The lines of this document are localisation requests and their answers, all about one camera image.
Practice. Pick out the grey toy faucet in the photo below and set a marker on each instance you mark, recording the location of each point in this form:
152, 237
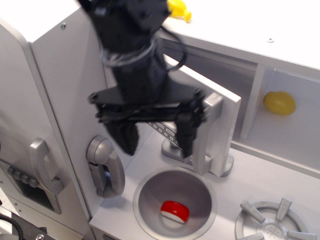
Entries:
170, 150

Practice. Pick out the grey fridge door handle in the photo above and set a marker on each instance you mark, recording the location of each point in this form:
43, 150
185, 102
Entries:
38, 151

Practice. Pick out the grey microwave door handle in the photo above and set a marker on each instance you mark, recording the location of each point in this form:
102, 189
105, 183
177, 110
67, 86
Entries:
212, 111

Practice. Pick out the yellow toy on top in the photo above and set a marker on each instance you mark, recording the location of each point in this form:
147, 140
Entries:
179, 10

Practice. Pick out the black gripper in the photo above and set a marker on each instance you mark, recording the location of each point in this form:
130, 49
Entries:
144, 91

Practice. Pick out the grey toy phone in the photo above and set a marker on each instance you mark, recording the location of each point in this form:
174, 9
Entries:
106, 168

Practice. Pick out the grey ice dispenser panel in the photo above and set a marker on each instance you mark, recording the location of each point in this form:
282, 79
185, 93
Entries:
28, 186

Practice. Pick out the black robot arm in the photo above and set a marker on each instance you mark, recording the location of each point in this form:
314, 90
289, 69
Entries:
127, 29

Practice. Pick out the yellow toy lemon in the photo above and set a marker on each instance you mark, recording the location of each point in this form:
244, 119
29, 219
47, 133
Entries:
279, 102

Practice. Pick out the white microwave door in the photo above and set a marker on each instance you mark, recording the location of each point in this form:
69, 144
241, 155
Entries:
223, 128

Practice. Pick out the silver sink bowl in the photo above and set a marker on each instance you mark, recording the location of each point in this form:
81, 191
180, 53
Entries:
181, 185

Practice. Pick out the grey toy kitchen unit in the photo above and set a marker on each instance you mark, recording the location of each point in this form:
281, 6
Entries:
49, 64

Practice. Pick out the red toy sushi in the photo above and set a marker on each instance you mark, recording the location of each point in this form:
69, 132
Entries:
175, 211

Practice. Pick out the grey stove burner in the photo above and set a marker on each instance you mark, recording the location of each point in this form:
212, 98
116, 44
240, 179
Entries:
270, 220

